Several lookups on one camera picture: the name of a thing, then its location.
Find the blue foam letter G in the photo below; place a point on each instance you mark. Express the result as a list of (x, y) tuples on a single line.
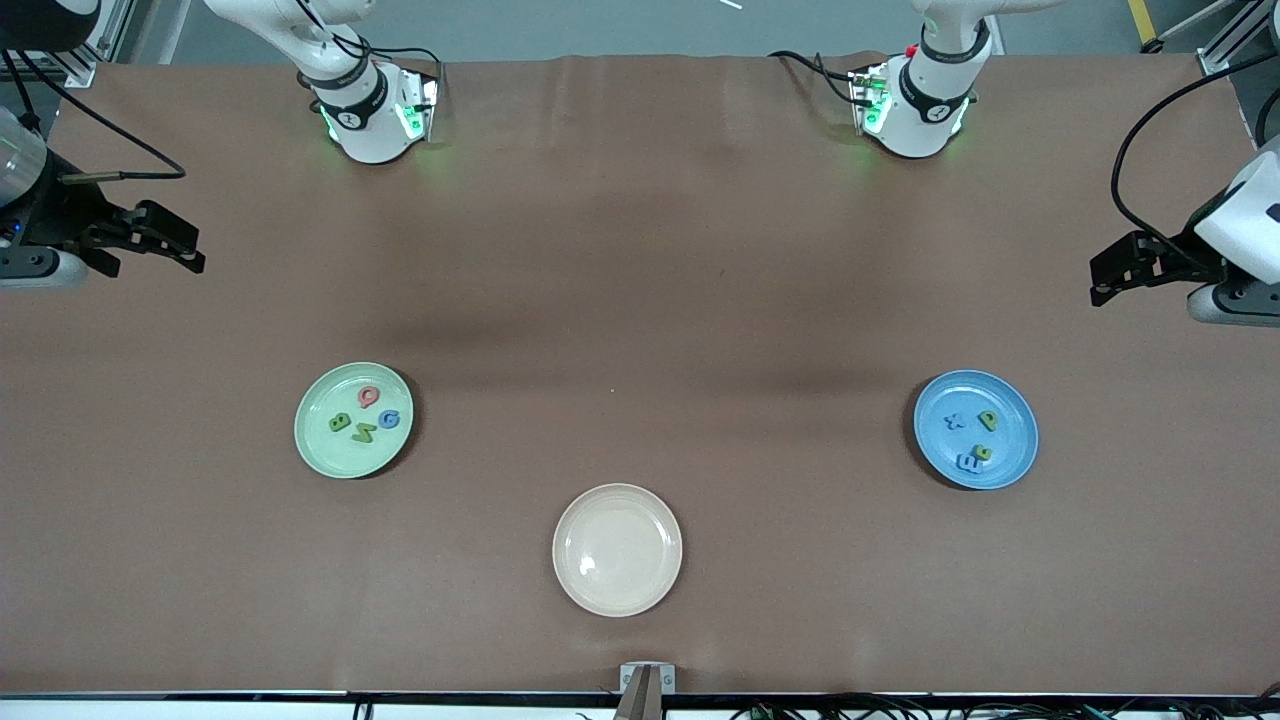
[(382, 420)]

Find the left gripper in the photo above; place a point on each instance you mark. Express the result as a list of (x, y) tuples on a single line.
[(1183, 259)]

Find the silver camera mount bracket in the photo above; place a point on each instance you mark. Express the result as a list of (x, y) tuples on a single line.
[(647, 680)]

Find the light green plate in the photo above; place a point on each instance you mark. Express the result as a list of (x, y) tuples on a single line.
[(330, 455)]

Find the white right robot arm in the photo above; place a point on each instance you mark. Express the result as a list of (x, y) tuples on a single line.
[(365, 120)]

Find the green foam letter N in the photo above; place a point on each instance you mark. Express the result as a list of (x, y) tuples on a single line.
[(364, 433)]

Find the blue plate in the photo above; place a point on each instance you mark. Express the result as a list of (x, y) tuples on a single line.
[(940, 450)]

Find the aluminium frame profile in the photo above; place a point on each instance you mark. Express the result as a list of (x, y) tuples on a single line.
[(1218, 62), (78, 70)]

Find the blue foam letter m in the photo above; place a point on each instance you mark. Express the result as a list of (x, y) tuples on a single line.
[(966, 464)]

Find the green foam letter B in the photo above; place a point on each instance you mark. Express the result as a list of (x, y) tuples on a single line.
[(338, 423)]

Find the red foam letter Q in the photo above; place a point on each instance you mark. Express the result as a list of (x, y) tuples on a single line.
[(362, 402)]

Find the silver base connector box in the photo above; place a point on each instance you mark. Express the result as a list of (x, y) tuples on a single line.
[(866, 100), (418, 105)]

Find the brown table cover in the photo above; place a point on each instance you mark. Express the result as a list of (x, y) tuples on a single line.
[(300, 600)]

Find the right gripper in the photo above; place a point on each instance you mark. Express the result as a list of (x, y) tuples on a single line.
[(62, 216)]

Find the white table edge profile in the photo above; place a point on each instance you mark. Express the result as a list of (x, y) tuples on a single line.
[(200, 710)]

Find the beige plate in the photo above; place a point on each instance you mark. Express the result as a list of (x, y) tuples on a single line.
[(617, 550)]

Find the green foam letter p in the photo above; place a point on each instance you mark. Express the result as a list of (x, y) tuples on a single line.
[(986, 422)]

